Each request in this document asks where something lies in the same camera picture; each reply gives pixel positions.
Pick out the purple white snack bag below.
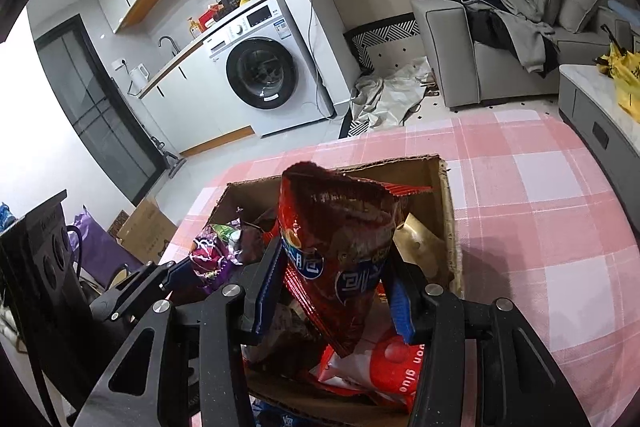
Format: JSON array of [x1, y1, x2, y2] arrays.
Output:
[[189, 219, 265, 294]]

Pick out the red chips bag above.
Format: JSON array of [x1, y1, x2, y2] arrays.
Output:
[[277, 161, 433, 358]]

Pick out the purple bag on floor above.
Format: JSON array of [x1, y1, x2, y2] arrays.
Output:
[[67, 208, 142, 288]]

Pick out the cardboard box on floor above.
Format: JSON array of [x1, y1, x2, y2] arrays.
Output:
[[107, 198, 177, 262]]

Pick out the red white snack bag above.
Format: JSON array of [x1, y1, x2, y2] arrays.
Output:
[[310, 329, 427, 413]]

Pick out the brown cardboard SF box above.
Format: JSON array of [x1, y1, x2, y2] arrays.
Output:
[[207, 152, 464, 427]]

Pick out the beige snack packet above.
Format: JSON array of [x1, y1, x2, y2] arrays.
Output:
[[393, 213, 450, 285]]

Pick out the pink plaid tablecloth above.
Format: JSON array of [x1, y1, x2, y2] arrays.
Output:
[[165, 109, 639, 426]]

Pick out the black framed glass door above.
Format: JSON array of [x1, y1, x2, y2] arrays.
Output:
[[35, 15, 165, 205]]

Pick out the white kitchen cabinets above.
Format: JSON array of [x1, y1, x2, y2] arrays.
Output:
[[142, 48, 254, 154]]

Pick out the white electric kettle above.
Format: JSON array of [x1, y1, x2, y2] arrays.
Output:
[[128, 64, 150, 96]]

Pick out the white washing machine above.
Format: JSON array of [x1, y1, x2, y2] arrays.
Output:
[[205, 0, 335, 136]]

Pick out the kitchen faucet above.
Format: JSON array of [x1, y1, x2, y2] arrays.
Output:
[[158, 36, 180, 56]]

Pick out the crumpled white cloth on floor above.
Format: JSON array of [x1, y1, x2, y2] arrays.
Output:
[[341, 56, 439, 138]]

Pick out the grey coffee table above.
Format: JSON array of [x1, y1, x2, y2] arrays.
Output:
[[559, 64, 639, 222]]

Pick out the yellow oil bottle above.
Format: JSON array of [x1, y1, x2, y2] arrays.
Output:
[[188, 17, 203, 39]]

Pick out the grey sofa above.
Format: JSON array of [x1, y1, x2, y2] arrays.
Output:
[[411, 0, 639, 108]]

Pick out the red box on counter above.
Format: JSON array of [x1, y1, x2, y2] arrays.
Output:
[[198, 3, 224, 31]]

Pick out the yellow plastic bag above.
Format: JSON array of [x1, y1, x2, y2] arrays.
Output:
[[596, 42, 640, 122]]

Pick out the dark clothes on sofa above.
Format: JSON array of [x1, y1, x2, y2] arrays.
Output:
[[460, 0, 562, 77]]

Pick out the grey square pillow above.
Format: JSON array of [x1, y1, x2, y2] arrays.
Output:
[[558, 0, 601, 34]]

